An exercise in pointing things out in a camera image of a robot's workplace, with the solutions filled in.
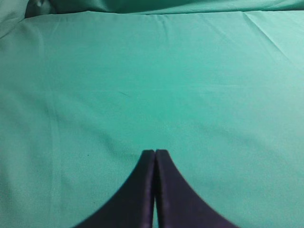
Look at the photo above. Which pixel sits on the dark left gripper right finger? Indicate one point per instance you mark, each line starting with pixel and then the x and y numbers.
pixel 178 205

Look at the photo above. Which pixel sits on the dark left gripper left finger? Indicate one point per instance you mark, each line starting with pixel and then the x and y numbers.
pixel 133 204

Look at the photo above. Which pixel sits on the green cloth backdrop and cover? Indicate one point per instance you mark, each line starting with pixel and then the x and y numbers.
pixel 87 85

